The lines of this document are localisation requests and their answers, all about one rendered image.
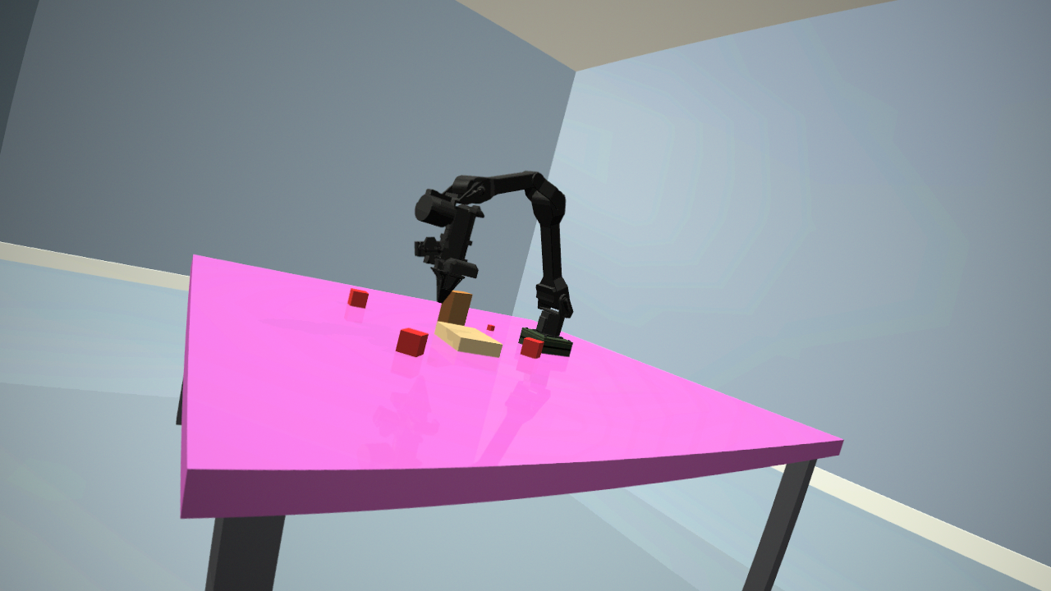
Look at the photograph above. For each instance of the brown square block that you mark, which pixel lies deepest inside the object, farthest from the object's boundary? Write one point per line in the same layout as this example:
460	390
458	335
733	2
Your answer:
455	308

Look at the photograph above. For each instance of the tan rectangular board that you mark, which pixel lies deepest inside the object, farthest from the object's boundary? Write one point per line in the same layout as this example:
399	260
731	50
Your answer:
468	340

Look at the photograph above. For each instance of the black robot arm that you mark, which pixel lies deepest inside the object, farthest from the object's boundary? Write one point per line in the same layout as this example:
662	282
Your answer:
549	206

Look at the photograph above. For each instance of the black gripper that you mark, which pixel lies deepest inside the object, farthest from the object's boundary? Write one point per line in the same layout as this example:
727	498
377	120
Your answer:
449	271

